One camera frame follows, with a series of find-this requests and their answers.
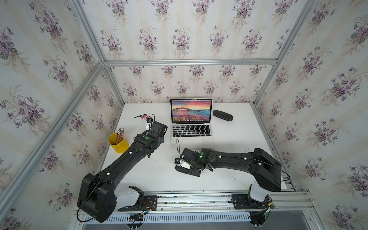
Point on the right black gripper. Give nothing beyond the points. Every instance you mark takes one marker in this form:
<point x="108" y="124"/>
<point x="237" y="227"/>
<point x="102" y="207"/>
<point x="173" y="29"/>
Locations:
<point x="195" y="173"/>

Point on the black wireless mouse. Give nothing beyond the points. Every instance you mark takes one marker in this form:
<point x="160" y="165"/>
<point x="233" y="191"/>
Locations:
<point x="181" y="169"/>

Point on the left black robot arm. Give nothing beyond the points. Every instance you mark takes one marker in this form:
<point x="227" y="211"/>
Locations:
<point x="97" y="192"/>

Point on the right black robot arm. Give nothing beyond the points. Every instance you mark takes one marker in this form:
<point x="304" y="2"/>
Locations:
<point x="265" y="169"/>

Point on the silver open laptop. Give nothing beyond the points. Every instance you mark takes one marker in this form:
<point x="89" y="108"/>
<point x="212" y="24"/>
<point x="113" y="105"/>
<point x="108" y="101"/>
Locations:
<point x="191" y="123"/>

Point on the black oblong case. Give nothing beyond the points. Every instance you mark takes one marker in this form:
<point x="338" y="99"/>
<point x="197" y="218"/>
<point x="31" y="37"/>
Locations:
<point x="222" y="115"/>

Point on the white blue pencil box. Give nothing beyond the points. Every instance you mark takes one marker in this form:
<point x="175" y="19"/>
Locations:
<point x="147" y="118"/>

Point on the yellow pencil cup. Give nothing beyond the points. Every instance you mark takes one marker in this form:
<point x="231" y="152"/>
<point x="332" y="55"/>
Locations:
<point x="119" y="148"/>

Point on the pencils in cup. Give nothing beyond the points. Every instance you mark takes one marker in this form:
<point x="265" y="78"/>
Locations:
<point x="120" y="135"/>

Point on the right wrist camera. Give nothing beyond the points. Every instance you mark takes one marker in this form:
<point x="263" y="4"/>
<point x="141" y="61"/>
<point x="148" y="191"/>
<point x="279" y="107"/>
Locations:
<point x="181" y="162"/>

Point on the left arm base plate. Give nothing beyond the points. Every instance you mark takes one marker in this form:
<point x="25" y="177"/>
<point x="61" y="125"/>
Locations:
<point x="147" y="203"/>

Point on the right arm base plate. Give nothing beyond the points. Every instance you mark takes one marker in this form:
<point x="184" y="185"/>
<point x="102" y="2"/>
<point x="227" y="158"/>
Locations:
<point x="244" y="201"/>

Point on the aluminium mounting rail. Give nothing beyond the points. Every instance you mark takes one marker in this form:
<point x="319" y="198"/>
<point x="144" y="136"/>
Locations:
<point x="222" y="201"/>

